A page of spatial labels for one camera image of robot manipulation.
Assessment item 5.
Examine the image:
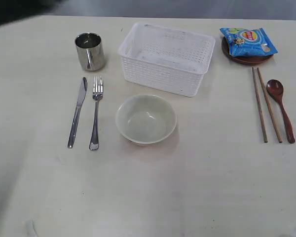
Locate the silver metal fork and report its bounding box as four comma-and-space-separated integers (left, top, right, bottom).
89, 76, 104, 151

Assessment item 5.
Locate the silver table knife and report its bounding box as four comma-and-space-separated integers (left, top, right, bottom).
67, 77, 87, 149

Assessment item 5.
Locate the white perforated plastic basket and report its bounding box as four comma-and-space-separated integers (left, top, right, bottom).
118, 23, 216, 97

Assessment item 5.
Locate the white speckled ceramic bowl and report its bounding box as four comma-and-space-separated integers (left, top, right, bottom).
115, 94, 178, 146

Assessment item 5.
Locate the shiny steel cup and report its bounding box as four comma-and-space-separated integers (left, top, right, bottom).
74, 33, 105, 71

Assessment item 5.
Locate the wooden chopstick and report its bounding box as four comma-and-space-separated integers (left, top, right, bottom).
251, 67, 268, 143
257, 67, 283, 143

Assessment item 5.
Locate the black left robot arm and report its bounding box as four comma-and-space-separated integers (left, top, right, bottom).
0, 0, 64, 25

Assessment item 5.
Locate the dark wooden spoon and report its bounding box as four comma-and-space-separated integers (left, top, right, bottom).
266, 79, 295, 144

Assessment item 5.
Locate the brown round plate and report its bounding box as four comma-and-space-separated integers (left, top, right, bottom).
221, 36, 274, 66

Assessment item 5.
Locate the blue chips bag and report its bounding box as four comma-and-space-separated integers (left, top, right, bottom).
220, 28, 278, 57

